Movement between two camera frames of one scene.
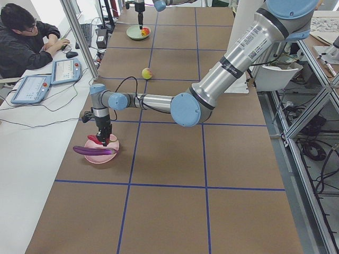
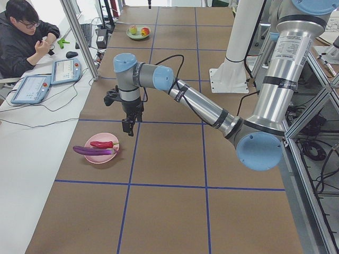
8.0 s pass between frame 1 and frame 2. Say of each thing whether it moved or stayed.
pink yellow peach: moved
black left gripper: moved
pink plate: stayed
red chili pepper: moved
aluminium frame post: stayed
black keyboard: stayed
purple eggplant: stayed
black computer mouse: stayed
